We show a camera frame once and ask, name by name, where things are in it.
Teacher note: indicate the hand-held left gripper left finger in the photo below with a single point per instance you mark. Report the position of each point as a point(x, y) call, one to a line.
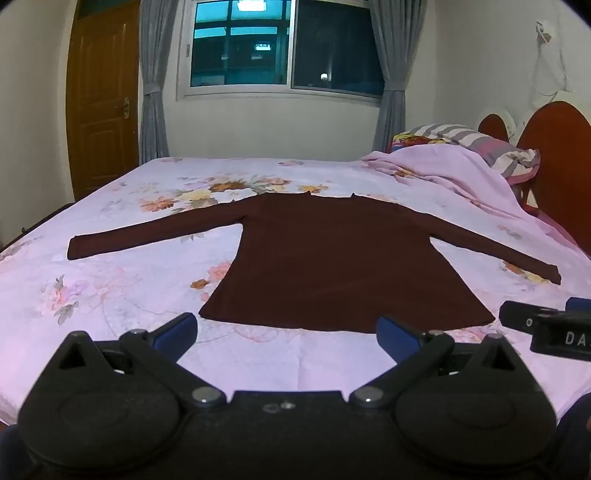
point(174, 331)

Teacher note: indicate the window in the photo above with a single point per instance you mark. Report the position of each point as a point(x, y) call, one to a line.
point(286, 46)

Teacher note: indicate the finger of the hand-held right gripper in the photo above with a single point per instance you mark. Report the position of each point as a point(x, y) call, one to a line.
point(545, 325)
point(579, 304)

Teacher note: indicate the colourful floral pillow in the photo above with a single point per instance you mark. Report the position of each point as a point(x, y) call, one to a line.
point(411, 141)

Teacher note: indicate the maroon long-sleeved shirt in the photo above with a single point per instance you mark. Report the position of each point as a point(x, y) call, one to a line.
point(332, 258)

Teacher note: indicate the wooden door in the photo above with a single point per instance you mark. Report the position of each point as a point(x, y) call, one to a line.
point(101, 101)

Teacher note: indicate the wooden headboard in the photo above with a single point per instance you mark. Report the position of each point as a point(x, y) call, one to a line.
point(556, 152)

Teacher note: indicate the striped pillow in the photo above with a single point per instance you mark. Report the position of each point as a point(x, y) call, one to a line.
point(480, 139)

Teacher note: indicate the pink blanket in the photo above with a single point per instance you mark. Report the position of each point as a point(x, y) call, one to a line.
point(461, 175)

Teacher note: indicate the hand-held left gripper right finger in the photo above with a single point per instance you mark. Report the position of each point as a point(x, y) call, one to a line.
point(396, 339)

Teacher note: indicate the grey curtain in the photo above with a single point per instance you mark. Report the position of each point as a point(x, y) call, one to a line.
point(153, 83)
point(397, 69)

